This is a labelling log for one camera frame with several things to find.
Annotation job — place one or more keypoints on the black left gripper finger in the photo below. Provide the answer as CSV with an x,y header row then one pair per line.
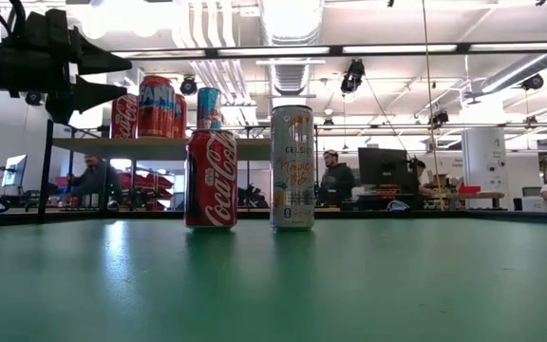
x,y
95,59
79,97

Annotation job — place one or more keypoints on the red Coca-Cola can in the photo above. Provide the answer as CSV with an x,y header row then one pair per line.
x,y
124,119
211,180

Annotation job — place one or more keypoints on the red Fanta can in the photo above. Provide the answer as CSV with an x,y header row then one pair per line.
x,y
181,119
156,109

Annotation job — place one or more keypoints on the silver blue Red Bull can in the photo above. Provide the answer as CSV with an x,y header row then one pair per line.
x,y
209,107

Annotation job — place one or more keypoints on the white Celsius can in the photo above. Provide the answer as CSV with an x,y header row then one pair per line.
x,y
292,180

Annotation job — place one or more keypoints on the black background robot arm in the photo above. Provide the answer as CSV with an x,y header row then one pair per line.
x,y
252,195

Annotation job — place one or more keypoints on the small white monitor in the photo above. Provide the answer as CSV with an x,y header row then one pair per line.
x,y
14,170

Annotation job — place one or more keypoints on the red storage bin rack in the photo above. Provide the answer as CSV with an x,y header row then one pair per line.
x,y
157,192

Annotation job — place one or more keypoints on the black computer monitor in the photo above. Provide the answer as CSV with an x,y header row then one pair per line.
x,y
382,166

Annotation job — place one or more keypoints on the thin yellow pole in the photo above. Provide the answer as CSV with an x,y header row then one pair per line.
x,y
430,95

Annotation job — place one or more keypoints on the brown cardboard box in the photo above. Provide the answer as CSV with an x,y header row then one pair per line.
x,y
440,181

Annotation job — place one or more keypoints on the red plastic bin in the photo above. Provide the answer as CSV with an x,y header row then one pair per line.
x,y
468,189

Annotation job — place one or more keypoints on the white cylindrical pillar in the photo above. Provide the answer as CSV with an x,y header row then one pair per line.
x,y
484,176

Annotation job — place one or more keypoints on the wooden background table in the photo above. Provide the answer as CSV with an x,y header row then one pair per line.
x,y
482,195

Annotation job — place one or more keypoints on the white box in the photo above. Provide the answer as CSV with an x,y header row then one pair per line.
x,y
533,204

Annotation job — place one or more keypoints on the black ceiling camera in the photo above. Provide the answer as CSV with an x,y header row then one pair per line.
x,y
533,82
34,99
189,86
439,118

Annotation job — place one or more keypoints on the wooden shelf black metal frame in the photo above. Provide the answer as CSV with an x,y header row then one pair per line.
x,y
112,148

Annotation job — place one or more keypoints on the black table frame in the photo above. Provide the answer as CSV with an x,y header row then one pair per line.
x,y
64,217

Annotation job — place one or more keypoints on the black hanging camera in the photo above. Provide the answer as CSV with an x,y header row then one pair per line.
x,y
352,78

